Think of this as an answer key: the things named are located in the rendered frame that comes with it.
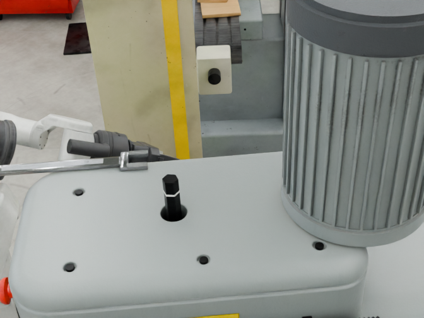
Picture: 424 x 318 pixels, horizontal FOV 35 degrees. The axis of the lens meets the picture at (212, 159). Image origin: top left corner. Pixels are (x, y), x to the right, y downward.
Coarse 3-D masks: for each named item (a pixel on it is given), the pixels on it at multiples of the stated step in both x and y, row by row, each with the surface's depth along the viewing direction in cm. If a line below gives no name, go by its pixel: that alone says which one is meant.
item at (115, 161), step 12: (132, 156) 101; (144, 156) 101; (0, 168) 99; (12, 168) 99; (24, 168) 99; (36, 168) 99; (48, 168) 99; (60, 168) 99; (72, 168) 99; (84, 168) 99; (96, 168) 99; (120, 168) 98; (132, 168) 99; (144, 168) 99
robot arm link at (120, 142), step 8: (112, 136) 161; (120, 136) 162; (120, 144) 161; (128, 144) 162; (136, 144) 165; (144, 144) 168; (112, 152) 160; (120, 152) 161; (152, 152) 164; (136, 160) 164; (144, 160) 165; (152, 160) 164
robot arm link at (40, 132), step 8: (40, 120) 158; (48, 120) 156; (56, 120) 156; (64, 120) 156; (72, 120) 156; (80, 120) 161; (32, 128) 157; (40, 128) 156; (48, 128) 156; (72, 128) 156; (80, 128) 156; (88, 128) 157; (32, 136) 157; (40, 136) 157; (32, 144) 158; (40, 144) 159
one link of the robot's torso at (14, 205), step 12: (0, 192) 133; (12, 192) 144; (0, 204) 131; (12, 204) 136; (0, 216) 132; (12, 216) 134; (0, 228) 132; (12, 228) 135; (0, 240) 133; (0, 252) 134; (0, 264) 135; (0, 276) 135
